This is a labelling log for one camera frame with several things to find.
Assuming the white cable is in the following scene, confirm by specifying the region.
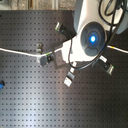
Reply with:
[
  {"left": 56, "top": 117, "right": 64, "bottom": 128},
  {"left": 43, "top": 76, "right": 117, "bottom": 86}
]
[{"left": 0, "top": 46, "right": 65, "bottom": 58}]

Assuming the silver black connector top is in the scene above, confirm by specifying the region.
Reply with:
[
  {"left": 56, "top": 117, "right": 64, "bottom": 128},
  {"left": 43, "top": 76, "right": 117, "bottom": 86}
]
[{"left": 55, "top": 22, "right": 68, "bottom": 35}]

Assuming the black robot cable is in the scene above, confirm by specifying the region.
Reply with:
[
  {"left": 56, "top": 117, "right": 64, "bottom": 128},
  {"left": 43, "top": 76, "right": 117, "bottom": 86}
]
[{"left": 61, "top": 0, "right": 128, "bottom": 70}]

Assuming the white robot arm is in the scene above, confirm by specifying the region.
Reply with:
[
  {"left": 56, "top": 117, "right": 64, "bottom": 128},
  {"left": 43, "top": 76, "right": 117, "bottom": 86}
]
[{"left": 55, "top": 0, "right": 128, "bottom": 69}]

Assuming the small metal cable clip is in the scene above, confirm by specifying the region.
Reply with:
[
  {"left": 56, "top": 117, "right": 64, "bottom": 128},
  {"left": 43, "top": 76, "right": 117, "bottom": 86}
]
[{"left": 36, "top": 43, "right": 42, "bottom": 53}]

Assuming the silver connector bottom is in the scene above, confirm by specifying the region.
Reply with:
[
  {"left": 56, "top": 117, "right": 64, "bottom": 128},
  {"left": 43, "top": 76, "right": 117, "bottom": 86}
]
[{"left": 64, "top": 68, "right": 75, "bottom": 87}]

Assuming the white cable right end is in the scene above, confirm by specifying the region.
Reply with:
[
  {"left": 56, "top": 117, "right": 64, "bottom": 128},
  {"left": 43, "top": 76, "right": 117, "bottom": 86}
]
[{"left": 107, "top": 45, "right": 128, "bottom": 54}]

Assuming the grey gripper block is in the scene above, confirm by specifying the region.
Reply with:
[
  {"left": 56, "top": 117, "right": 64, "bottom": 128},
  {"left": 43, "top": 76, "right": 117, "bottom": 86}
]
[{"left": 40, "top": 49, "right": 68, "bottom": 68}]

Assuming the black silver connector right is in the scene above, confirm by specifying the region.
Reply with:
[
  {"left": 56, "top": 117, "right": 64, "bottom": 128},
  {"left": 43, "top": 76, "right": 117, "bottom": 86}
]
[{"left": 100, "top": 56, "right": 114, "bottom": 75}]

